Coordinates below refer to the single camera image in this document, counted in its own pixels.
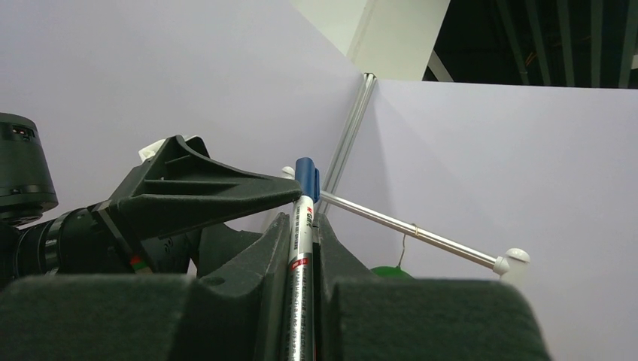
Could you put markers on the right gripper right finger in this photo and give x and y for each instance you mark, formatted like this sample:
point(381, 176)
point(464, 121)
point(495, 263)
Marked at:
point(362, 316)

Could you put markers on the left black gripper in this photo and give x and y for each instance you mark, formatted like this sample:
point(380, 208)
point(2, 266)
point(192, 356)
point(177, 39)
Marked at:
point(153, 217)

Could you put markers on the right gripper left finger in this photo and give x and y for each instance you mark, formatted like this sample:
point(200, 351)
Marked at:
point(233, 313)

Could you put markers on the white blue whiteboard marker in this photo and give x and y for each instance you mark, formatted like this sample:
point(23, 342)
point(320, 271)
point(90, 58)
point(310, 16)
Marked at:
point(298, 337)

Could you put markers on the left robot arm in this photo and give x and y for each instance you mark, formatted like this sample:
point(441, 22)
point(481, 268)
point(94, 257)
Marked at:
point(71, 244)

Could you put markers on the green clothes hanger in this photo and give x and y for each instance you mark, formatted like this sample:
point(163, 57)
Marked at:
point(386, 271)

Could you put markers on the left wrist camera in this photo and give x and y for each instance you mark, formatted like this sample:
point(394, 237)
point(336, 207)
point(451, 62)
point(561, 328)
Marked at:
point(194, 142)

